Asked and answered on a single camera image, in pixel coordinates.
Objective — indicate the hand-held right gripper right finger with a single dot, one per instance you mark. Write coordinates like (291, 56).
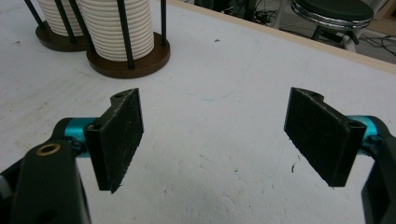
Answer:
(320, 140)

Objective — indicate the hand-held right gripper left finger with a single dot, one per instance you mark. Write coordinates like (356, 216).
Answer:
(118, 140)

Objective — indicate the white paper cup stack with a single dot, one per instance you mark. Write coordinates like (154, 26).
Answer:
(140, 67)

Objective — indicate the cup holder with wooden base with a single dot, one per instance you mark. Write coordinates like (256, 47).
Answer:
(53, 43)

